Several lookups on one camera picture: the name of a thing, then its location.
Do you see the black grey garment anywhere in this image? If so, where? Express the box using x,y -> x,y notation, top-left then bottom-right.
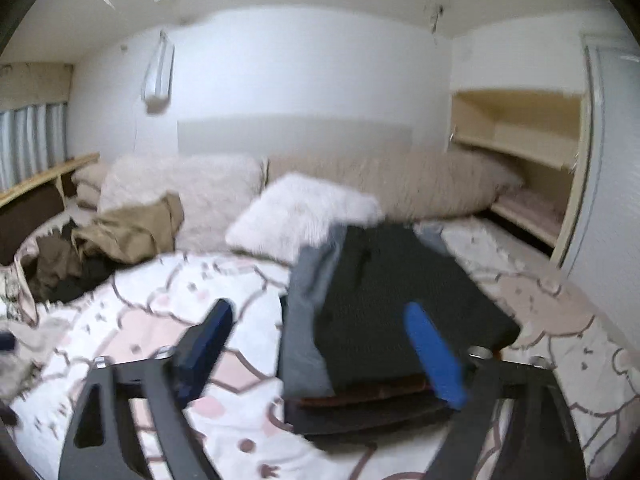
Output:
279,224 -> 521,399

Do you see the stack of dark folded clothes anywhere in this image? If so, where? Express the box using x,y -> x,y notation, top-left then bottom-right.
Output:
283,375 -> 454,440

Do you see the pink bear print bedsheet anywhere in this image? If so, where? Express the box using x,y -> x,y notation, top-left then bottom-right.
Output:
12,219 -> 639,479

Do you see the olive tan garment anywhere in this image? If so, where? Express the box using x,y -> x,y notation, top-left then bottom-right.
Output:
72,193 -> 184,266

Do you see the white fluffy pillow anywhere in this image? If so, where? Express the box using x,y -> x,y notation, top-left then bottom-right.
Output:
224,172 -> 385,264

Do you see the dark brown garment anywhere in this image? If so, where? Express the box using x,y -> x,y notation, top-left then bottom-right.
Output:
23,220 -> 122,304

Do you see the pink quilted pillow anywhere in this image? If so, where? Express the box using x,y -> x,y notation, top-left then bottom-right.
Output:
98,154 -> 266,252

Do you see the beige sweatshirt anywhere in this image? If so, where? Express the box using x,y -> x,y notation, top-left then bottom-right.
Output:
1,318 -> 70,404

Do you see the long beige bolster blanket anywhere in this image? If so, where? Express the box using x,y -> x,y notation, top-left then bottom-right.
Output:
267,150 -> 525,222

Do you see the white slatted closet door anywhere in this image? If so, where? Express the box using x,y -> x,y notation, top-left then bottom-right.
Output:
563,37 -> 639,332

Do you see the grey headboard panel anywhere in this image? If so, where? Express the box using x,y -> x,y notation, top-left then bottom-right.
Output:
177,114 -> 413,156

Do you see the wooden side ledge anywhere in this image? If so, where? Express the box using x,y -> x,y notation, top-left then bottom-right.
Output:
0,153 -> 100,208

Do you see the cream wooden shelf unit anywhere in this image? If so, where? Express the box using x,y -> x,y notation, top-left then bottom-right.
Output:
449,89 -> 591,266

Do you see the striped grey curtain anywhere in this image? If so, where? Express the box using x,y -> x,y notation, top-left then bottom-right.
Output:
0,103 -> 67,191

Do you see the white wall air conditioner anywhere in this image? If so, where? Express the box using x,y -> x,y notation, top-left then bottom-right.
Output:
141,30 -> 175,115

